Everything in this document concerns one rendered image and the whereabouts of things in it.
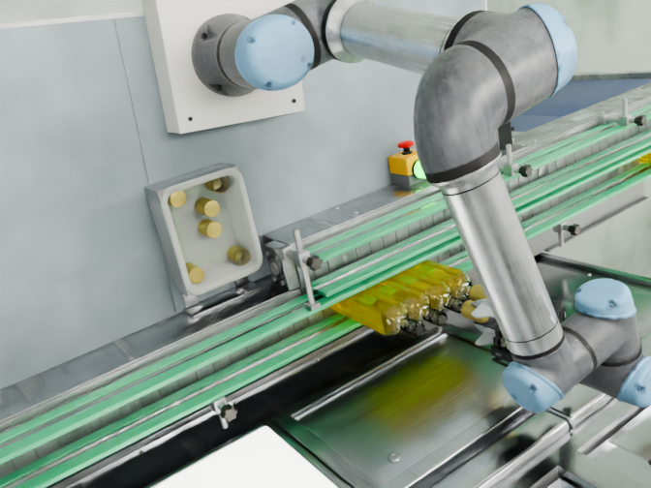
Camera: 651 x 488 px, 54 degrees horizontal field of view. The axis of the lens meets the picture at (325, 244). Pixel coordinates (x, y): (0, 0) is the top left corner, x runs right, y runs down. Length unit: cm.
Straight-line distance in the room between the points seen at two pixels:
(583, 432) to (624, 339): 26
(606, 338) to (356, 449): 47
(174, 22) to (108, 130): 23
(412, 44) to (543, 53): 21
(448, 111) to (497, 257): 19
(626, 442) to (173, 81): 101
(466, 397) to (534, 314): 42
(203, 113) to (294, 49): 27
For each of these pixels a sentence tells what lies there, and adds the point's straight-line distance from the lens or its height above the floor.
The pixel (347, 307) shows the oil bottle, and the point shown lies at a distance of 136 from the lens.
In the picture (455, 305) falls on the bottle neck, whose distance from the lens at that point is 129.
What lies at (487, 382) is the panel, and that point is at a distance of 129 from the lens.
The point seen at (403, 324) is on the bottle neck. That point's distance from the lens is 124.
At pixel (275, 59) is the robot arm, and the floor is 105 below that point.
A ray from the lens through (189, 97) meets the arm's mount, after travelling 127.
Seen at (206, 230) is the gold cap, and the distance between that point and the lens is 131.
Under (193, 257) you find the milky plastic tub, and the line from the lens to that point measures 136.
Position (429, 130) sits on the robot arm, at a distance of 78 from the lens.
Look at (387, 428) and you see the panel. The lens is 121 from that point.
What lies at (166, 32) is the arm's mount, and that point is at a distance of 126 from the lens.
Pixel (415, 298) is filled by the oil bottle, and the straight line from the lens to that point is 129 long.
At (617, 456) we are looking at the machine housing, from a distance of 119.
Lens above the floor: 200
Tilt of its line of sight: 55 degrees down
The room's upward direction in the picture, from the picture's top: 109 degrees clockwise
